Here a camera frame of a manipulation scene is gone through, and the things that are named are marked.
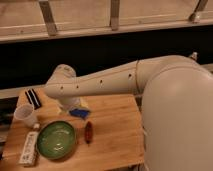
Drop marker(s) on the metal frame post right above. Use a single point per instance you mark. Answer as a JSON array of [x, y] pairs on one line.
[[197, 13]]

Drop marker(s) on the metal frame post left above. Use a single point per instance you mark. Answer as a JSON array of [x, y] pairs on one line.
[[48, 17]]

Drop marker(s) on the red chili pepper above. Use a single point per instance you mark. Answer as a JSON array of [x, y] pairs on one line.
[[88, 132]]

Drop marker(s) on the translucent plastic cup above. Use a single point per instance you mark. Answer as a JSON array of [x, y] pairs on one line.
[[26, 114]]

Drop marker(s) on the green ceramic bowl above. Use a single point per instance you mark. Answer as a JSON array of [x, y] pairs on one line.
[[56, 140]]

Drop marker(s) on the black and white striped cloth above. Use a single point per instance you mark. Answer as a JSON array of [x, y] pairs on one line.
[[32, 98]]

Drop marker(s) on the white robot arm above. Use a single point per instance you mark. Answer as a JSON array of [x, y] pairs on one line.
[[177, 106]]

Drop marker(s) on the metal frame post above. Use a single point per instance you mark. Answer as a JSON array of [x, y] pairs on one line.
[[48, 17], [197, 13], [114, 14]]

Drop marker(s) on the white remote controller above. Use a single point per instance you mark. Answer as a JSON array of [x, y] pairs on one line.
[[28, 155]]

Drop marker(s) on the small white cap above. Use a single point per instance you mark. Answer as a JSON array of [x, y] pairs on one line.
[[36, 126]]

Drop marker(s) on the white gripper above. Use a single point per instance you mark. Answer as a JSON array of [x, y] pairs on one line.
[[70, 103]]

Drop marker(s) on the metal frame post middle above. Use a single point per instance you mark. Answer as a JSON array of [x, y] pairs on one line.
[[114, 14]]

